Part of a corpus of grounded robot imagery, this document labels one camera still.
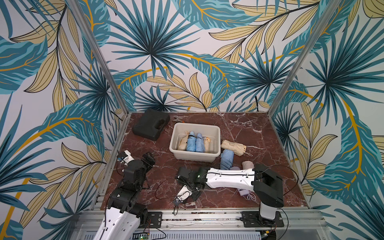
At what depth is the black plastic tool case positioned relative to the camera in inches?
40.7

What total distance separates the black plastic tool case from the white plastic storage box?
0.15 m

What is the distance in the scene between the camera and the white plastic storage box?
34.4 inches
